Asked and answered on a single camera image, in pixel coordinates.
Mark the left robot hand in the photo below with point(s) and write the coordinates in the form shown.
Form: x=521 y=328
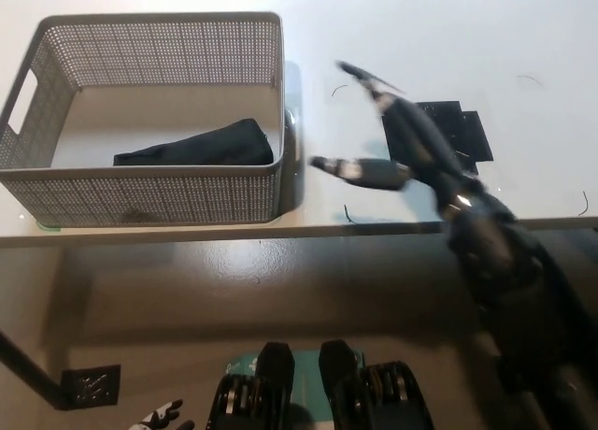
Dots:
x=161 y=416

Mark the green tape strip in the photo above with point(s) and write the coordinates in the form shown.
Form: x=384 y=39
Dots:
x=49 y=225

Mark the black robot feet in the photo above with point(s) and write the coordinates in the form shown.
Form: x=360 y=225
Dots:
x=306 y=392

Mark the black ribbed robot body block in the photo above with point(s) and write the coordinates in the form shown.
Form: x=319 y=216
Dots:
x=341 y=374
x=275 y=378

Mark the grey perforated plastic basket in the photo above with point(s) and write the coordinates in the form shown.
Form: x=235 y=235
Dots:
x=140 y=194

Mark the black table leg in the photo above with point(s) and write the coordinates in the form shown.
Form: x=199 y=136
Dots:
x=28 y=367

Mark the black table foot plate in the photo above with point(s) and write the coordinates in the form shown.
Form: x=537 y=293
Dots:
x=91 y=387

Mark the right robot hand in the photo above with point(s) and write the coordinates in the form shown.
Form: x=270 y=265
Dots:
x=420 y=135

